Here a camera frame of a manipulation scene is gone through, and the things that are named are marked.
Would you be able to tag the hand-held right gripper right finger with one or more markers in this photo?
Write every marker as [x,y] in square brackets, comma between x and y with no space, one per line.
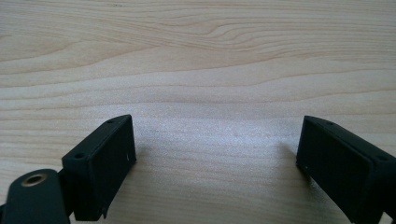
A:
[339,174]

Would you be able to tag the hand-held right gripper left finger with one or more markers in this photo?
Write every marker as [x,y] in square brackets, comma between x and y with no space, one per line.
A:
[102,168]

